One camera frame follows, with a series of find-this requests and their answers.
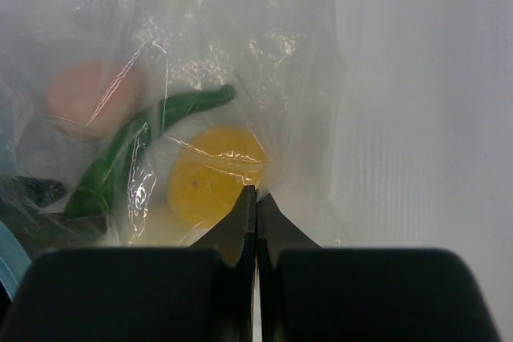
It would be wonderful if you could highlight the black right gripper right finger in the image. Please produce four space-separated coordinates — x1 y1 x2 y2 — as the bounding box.
256 196 500 341

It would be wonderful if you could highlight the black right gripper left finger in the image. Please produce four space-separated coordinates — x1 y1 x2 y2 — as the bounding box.
1 186 257 341

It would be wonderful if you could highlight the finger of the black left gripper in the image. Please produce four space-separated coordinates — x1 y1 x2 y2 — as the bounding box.
1 175 107 254

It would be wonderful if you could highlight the dark green toy chili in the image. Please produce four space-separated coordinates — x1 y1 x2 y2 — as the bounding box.
63 85 236 218

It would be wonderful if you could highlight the white toy garlic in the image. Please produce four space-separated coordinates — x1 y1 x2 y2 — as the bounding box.
127 204 208 247

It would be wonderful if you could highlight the pink toy egg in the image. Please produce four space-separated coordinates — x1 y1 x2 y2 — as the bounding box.
45 60 145 138

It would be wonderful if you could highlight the yellow toy vegetable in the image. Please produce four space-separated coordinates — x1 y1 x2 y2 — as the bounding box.
167 126 269 227

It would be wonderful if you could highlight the clear zip top bag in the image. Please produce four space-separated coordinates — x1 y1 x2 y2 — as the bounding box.
0 0 349 295

